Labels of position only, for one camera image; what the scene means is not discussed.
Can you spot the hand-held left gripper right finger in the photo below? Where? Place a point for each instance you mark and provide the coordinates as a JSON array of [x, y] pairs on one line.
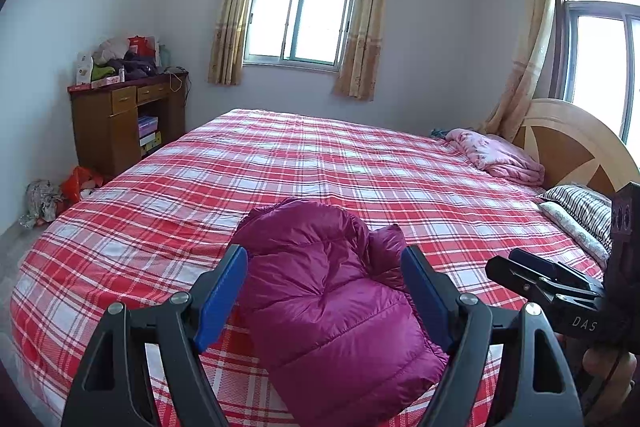
[[425, 297]]

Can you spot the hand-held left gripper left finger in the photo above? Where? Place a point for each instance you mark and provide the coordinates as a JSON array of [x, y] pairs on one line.
[[222, 292]]

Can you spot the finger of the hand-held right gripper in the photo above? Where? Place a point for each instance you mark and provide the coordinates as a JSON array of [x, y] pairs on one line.
[[520, 279], [535, 263]]

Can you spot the magenta puffer jacket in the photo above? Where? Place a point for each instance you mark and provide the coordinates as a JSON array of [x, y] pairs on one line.
[[325, 307]]

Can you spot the pile of clothes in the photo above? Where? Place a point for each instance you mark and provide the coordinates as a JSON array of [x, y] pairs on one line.
[[135, 67]]

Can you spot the person's right hand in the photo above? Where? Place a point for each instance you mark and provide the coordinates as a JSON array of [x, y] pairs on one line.
[[600, 372]]

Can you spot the white floral pillow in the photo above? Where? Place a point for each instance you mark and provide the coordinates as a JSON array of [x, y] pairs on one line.
[[570, 227]]

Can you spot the striped pillow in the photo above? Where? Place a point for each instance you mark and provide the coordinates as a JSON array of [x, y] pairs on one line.
[[580, 207]]

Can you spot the bed with red plaid sheet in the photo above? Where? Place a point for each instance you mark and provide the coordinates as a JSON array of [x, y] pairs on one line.
[[200, 187]]

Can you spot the pink folded blanket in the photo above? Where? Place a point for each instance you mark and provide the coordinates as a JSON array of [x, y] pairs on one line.
[[500, 157]]

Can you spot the wooden headboard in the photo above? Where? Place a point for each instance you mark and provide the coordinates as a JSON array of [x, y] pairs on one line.
[[565, 142]]

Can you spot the blue cloth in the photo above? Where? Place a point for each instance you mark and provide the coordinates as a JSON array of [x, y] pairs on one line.
[[440, 133]]

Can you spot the purple box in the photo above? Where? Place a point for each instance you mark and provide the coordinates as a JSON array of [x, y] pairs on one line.
[[148, 126]]

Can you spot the red plastic bag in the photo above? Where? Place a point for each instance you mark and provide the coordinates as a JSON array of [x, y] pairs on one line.
[[75, 184]]

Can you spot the beige patterned curtain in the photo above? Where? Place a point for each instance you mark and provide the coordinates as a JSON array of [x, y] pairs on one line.
[[232, 32], [362, 47], [530, 72]]

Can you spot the brown wooden desk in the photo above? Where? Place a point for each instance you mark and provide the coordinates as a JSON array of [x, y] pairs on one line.
[[100, 137]]

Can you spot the patterned cloth bag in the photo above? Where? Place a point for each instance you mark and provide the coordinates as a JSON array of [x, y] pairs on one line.
[[42, 202]]

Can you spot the large window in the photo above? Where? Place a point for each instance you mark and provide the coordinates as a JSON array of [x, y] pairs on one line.
[[600, 67]]

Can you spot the red box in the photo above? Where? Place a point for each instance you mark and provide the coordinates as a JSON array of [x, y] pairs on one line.
[[142, 44]]

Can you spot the white packet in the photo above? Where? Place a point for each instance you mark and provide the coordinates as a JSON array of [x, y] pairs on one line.
[[84, 69]]

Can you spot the sliding window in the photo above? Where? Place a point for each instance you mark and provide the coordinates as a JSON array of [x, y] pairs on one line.
[[300, 22]]

